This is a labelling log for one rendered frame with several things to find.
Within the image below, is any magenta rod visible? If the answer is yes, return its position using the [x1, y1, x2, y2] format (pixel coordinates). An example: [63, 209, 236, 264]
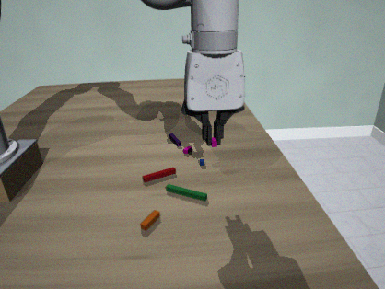
[183, 146, 192, 154]
[211, 137, 217, 147]

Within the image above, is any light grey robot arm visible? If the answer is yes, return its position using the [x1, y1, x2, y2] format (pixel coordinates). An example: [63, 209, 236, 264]
[0, 0, 239, 164]

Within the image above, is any red rod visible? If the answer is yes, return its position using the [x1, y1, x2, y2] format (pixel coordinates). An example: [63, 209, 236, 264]
[143, 168, 176, 182]

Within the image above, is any orange rod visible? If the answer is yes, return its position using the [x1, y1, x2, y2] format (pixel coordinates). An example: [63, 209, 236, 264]
[140, 210, 160, 231]

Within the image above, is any purple rod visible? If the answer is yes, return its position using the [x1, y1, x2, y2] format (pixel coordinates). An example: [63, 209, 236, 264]
[169, 133, 181, 146]

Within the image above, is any green rod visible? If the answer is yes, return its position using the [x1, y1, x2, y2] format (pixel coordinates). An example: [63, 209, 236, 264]
[166, 184, 207, 201]

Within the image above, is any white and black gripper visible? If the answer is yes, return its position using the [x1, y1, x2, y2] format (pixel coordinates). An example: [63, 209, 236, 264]
[181, 48, 245, 145]

